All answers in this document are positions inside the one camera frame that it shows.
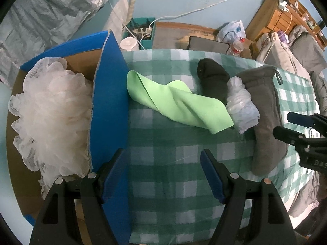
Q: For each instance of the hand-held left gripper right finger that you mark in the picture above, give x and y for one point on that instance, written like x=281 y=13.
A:
x=212 y=176

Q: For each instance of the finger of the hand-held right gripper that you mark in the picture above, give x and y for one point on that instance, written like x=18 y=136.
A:
x=297 y=119
x=284 y=133

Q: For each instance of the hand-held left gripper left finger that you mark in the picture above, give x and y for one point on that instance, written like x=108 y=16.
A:
x=113 y=181

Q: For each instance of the grey mitten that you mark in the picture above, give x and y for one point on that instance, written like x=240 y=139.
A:
x=265 y=122

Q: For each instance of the blue cardboard box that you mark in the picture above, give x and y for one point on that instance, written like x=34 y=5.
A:
x=109 y=107

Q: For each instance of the white mesh bath pouf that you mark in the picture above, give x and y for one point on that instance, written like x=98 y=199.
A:
x=51 y=112

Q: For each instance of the white smartphone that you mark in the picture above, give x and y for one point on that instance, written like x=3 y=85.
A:
x=314 y=133

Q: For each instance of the pale blue white sock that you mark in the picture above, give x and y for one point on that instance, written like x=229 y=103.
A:
x=242 y=107

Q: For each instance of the green checkered tablecloth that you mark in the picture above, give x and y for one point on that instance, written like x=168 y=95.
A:
x=166 y=143

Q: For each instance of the grey pillow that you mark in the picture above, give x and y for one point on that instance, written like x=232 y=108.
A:
x=309 y=51

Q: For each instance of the lime green cloth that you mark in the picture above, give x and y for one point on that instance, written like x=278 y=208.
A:
x=184 y=102

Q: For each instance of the purple tissue pack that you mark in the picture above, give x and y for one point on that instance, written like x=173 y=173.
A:
x=284 y=38

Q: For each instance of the brown cardboard box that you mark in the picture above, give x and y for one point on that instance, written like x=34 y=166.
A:
x=246 y=52

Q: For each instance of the black sock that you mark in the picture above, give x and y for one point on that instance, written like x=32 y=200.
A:
x=213 y=79

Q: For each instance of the plastic bottle red label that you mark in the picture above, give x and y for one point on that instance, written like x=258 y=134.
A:
x=236 y=48

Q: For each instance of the wooden headboard shelf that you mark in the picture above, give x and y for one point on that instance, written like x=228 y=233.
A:
x=270 y=17

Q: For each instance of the white plastic bag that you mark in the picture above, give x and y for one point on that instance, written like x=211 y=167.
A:
x=232 y=30

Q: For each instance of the grey seat cushion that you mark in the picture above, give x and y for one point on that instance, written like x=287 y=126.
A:
x=207 y=46

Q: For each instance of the white charger block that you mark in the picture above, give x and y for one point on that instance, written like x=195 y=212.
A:
x=283 y=0

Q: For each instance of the teal plastic crate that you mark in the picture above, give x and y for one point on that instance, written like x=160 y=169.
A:
x=148 y=42

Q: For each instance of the white power strip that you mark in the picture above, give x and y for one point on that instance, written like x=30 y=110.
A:
x=143 y=31

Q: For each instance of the silver foil curtain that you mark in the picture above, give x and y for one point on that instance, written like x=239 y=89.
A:
x=51 y=12

